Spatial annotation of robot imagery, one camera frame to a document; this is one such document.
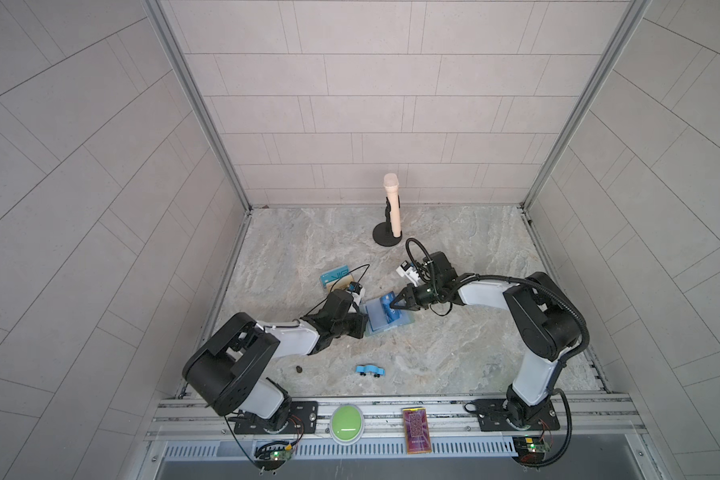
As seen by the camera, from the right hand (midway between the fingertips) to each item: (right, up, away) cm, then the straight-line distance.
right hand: (392, 307), depth 86 cm
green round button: (-12, -23, -17) cm, 31 cm away
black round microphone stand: (-2, +21, +22) cm, 30 cm away
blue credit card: (-1, -2, -1) cm, 2 cm away
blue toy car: (-6, -14, -10) cm, 18 cm away
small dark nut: (-25, -15, -8) cm, 30 cm away
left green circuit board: (-27, -28, -20) cm, 44 cm away
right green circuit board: (+30, -28, -18) cm, 45 cm away
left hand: (-5, -4, +3) cm, 7 cm away
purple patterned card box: (+4, -24, -18) cm, 30 cm away
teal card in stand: (-17, +9, +3) cm, 20 cm away
